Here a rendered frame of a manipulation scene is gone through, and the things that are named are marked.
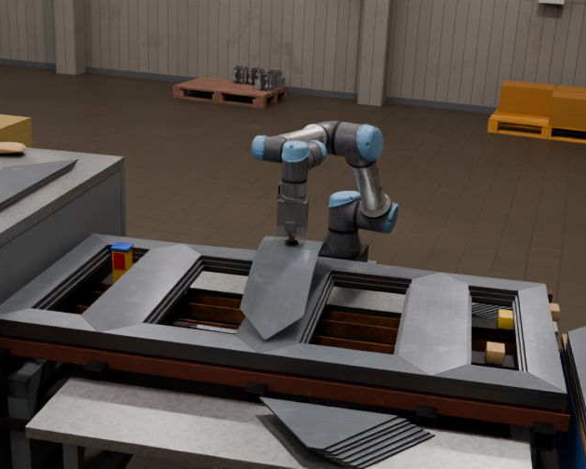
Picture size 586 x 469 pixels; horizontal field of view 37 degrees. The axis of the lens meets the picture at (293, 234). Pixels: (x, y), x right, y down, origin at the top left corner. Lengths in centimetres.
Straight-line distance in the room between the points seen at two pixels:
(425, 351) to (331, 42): 866
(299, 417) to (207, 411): 25
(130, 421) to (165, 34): 965
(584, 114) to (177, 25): 520
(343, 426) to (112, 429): 56
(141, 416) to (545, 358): 107
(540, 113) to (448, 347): 758
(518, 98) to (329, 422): 794
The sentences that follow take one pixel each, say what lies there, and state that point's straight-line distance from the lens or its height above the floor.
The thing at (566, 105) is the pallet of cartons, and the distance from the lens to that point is 940.
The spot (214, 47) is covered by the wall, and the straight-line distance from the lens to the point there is 1136.
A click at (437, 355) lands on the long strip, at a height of 86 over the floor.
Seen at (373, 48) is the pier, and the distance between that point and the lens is 1047.
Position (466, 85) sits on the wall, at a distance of 1059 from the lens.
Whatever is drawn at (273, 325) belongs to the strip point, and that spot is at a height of 90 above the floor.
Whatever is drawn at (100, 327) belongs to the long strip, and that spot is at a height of 86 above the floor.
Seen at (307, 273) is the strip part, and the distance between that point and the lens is 247.
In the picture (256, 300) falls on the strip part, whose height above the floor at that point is 94.
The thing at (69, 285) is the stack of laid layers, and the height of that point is 84.
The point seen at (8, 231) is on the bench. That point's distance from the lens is 269.
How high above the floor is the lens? 190
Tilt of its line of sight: 19 degrees down
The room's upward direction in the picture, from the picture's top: 3 degrees clockwise
